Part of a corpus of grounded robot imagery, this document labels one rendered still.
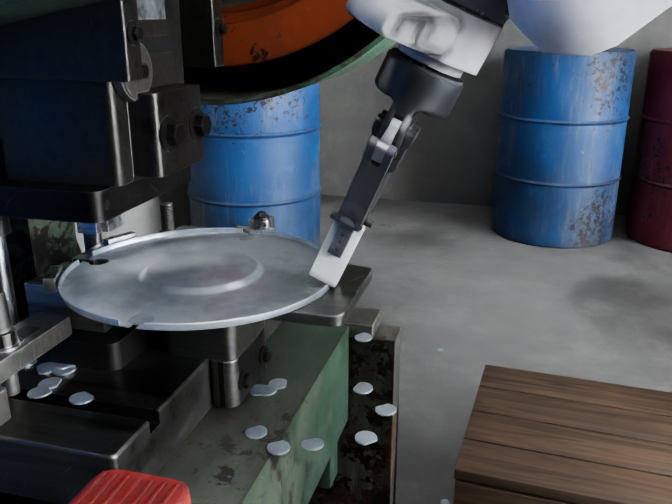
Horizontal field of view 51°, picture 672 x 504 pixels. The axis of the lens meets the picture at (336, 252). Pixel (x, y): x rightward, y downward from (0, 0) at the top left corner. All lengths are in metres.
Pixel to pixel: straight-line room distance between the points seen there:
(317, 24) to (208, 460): 0.60
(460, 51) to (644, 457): 0.87
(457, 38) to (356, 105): 3.49
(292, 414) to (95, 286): 0.24
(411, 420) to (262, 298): 1.31
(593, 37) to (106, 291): 0.50
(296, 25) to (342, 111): 3.10
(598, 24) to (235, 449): 0.49
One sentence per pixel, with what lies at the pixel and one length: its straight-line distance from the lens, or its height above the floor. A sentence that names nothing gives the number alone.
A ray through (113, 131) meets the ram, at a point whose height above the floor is 0.94.
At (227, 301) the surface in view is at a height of 0.78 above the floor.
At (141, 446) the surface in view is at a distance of 0.66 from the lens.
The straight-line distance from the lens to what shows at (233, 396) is 0.76.
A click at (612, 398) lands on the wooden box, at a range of 1.46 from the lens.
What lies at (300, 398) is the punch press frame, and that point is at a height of 0.64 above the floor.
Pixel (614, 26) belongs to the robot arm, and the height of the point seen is 1.04.
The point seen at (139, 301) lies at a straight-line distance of 0.71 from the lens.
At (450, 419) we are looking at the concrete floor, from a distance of 1.98.
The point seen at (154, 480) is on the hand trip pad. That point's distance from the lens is 0.49.
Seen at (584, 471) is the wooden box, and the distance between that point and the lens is 1.25.
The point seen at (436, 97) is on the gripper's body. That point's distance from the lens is 0.63.
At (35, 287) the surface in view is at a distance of 0.79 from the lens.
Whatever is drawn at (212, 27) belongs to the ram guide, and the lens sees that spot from 0.79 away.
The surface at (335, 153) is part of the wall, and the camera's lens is 4.17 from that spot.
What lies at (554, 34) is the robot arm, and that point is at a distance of 0.53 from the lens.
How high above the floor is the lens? 1.05
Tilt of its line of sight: 19 degrees down
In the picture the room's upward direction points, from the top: straight up
